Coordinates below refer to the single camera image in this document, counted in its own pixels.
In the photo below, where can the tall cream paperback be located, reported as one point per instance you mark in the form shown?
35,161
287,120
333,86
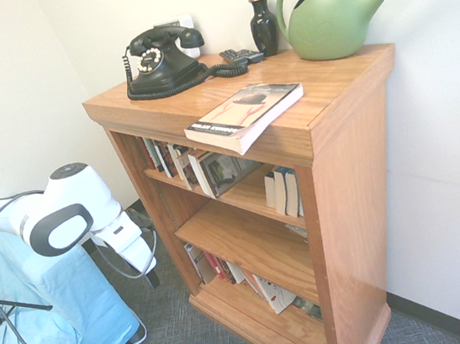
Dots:
280,193

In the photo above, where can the Milan Kundera paperback book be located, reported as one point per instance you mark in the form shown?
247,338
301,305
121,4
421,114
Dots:
248,114

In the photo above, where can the black rotary telephone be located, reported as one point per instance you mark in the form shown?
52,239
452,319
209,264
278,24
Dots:
200,76

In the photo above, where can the black rotary telephone base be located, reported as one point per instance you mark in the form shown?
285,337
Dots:
161,68

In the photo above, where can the black remote control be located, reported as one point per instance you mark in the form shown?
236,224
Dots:
252,55
231,55

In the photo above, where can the black glossy vase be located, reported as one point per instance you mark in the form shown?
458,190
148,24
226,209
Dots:
264,27

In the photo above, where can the white framed wall device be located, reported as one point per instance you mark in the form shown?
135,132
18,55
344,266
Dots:
186,20

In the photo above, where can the thick white-paged book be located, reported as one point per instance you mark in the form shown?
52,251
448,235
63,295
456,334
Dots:
203,175

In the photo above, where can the black spine book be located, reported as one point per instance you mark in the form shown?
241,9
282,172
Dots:
165,159

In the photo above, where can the short cream paperback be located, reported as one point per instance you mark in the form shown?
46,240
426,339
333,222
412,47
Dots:
271,192

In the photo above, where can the dark flat-lying book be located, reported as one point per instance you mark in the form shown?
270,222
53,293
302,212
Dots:
307,308

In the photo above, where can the photo cover book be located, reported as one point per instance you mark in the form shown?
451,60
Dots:
226,172

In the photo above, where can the oak wooden bookshelf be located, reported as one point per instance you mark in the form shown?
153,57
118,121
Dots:
339,166

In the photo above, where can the light blue cloth cover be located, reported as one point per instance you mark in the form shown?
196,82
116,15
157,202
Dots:
72,294

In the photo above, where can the dark thin book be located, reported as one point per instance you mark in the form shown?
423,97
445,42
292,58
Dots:
227,271

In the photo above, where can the brown and white book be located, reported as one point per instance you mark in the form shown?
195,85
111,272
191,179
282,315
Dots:
187,171

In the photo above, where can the green and white book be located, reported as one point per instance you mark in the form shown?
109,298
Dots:
153,156

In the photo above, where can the large white leaning book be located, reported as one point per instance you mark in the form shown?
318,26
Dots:
197,265

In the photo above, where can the orange spine book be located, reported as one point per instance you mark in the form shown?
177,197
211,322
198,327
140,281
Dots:
253,283

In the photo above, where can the white book red marks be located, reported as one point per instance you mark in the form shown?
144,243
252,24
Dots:
276,295

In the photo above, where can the plain white thin book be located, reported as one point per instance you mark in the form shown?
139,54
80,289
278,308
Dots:
236,273

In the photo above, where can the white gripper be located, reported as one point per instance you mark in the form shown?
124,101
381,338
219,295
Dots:
131,244

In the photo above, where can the green plastic watering can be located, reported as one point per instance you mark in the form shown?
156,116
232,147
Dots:
329,23

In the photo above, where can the black tripod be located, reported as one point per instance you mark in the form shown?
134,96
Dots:
14,304

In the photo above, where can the white spine book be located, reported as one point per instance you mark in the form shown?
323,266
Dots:
178,164

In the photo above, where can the red spine book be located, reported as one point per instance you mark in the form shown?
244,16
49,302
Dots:
216,267

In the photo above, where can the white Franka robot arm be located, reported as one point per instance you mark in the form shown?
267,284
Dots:
71,193

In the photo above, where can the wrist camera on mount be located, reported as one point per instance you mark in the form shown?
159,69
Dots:
138,218

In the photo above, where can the black telephone handset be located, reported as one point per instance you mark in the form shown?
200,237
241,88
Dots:
169,33

